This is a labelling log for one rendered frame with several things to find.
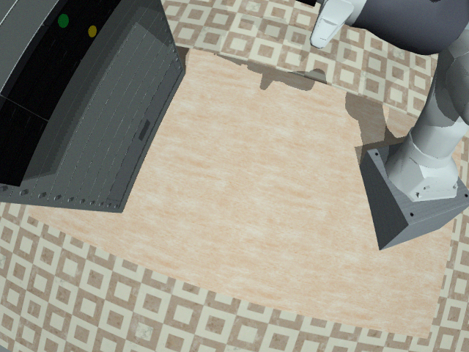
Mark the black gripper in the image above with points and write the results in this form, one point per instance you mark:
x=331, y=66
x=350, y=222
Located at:
x=309, y=2

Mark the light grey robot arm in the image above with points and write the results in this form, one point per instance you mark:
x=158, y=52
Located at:
x=421, y=168

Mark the grey server rack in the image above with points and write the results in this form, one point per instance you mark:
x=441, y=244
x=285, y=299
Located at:
x=99, y=128

